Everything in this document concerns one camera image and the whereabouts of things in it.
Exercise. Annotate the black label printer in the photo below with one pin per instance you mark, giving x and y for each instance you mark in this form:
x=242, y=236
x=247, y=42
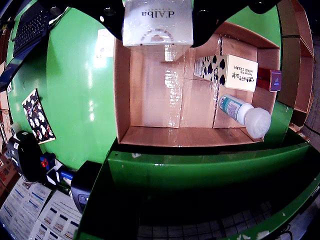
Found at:
x=28, y=157

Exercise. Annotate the brown red carton box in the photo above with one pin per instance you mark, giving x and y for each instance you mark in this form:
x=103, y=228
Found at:
x=275, y=80

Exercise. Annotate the black floral print card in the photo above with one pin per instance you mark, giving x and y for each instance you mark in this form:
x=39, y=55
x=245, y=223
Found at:
x=38, y=117

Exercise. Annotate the green metal shelf unit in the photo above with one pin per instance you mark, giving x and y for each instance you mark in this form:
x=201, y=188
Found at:
x=200, y=172

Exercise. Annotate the cow print hand cream box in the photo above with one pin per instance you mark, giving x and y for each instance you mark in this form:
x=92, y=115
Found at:
x=237, y=72

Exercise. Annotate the printed paper sheet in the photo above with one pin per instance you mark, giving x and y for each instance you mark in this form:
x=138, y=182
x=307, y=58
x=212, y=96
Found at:
x=57, y=217
x=22, y=207

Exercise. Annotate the black handheld device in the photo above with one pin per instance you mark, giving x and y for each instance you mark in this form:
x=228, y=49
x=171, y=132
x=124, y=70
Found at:
x=85, y=185

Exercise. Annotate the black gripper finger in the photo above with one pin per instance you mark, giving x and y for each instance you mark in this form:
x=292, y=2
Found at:
x=212, y=12
x=100, y=10

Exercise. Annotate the white bottle teal label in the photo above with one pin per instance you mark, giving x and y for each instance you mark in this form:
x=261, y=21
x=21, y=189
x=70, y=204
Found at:
x=250, y=115

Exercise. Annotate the blue red small object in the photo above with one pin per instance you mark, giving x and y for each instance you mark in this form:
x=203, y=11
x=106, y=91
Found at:
x=46, y=161

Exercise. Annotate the black laptop keyboard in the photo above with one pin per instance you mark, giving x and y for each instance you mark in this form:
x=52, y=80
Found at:
x=30, y=32

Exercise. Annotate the white d'Alba carton box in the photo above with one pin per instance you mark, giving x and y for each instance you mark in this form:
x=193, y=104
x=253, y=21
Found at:
x=157, y=22

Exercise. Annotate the shallow cardboard tray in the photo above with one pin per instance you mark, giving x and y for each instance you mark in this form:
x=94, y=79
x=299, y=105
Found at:
x=160, y=100

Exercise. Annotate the blue white small object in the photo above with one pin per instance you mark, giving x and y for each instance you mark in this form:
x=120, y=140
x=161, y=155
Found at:
x=62, y=175

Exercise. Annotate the flattened patterned white carton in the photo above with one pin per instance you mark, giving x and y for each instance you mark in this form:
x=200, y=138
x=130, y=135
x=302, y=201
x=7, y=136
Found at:
x=103, y=45

